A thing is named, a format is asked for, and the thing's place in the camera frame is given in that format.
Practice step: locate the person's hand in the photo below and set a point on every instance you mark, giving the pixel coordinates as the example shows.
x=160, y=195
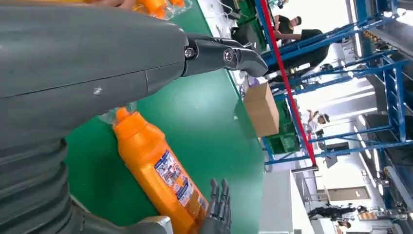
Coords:
x=116, y=2

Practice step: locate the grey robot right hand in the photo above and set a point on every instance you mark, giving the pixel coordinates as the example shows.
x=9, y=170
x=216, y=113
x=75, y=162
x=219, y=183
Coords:
x=219, y=223

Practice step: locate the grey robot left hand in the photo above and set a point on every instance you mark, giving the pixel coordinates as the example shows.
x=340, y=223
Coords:
x=80, y=58

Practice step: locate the orange drink bottle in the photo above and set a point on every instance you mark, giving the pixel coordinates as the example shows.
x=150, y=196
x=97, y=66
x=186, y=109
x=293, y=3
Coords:
x=155, y=6
x=176, y=2
x=151, y=168

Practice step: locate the yellow plastic sheet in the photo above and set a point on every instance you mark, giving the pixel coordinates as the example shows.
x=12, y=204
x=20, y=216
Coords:
x=182, y=11

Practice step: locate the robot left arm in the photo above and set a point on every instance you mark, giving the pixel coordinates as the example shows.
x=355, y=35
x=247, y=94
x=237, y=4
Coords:
x=29, y=187

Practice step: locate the green table mat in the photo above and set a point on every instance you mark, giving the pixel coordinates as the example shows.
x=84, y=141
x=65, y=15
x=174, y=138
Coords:
x=200, y=129

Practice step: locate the green plastic crate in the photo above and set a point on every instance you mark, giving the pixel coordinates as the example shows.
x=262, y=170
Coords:
x=284, y=143

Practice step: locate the person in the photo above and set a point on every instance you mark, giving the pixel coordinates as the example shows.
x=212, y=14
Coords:
x=285, y=25
x=317, y=121
x=314, y=48
x=329, y=212

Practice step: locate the brown cardboard box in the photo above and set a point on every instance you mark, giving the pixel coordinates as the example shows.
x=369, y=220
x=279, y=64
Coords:
x=261, y=111

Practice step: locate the black bag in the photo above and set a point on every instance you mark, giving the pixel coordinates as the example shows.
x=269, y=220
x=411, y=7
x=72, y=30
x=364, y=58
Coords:
x=246, y=37

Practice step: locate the pale purple cup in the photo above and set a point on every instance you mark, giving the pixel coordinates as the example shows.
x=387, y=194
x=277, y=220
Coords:
x=254, y=82

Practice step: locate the red pole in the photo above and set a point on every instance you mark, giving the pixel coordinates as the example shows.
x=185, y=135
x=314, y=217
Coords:
x=284, y=77

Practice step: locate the blue metal rack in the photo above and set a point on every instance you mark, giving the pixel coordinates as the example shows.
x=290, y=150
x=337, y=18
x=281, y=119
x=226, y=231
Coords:
x=392, y=97

